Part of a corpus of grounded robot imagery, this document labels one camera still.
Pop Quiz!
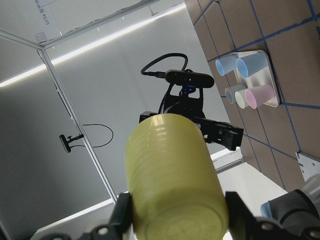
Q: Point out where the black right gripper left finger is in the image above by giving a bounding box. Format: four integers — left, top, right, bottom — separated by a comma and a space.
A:
108, 192, 133, 234

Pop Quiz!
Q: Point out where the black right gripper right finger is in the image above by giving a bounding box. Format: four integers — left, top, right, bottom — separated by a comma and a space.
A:
225, 191, 257, 239

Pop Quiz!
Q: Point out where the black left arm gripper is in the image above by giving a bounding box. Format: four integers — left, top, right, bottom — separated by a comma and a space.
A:
139, 83, 244, 151

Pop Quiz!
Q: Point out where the yellow-green plastic cup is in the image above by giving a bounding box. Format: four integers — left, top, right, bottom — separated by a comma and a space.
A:
124, 113, 229, 240

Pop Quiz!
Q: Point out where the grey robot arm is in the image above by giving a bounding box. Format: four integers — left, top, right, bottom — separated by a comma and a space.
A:
91, 85, 320, 240

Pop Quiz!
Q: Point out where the grey plastic cup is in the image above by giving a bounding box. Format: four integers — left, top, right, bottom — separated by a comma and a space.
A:
224, 84, 247, 104

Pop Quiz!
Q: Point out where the light blue plastic cup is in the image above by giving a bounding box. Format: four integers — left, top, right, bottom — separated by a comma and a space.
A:
215, 54, 238, 76

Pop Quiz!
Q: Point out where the white plastic cup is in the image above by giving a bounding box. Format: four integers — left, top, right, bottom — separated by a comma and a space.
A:
234, 89, 249, 109

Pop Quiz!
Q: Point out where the pink plastic cup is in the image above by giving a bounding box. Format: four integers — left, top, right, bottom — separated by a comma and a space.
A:
244, 84, 275, 109

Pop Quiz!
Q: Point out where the white plastic tray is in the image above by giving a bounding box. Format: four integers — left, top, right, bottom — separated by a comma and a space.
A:
229, 50, 280, 108

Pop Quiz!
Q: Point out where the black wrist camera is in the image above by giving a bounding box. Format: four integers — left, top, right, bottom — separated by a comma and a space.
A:
164, 70, 215, 89

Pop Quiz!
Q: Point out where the black camera cable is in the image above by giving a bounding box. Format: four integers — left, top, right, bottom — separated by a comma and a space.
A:
140, 52, 189, 78

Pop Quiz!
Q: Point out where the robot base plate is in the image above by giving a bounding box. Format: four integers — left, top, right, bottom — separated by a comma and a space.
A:
295, 151, 320, 182

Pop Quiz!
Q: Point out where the black mounted camera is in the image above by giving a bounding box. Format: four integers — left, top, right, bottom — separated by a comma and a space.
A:
59, 134, 84, 153

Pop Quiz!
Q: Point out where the aluminium frame post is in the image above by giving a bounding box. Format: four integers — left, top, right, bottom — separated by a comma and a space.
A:
37, 49, 118, 204

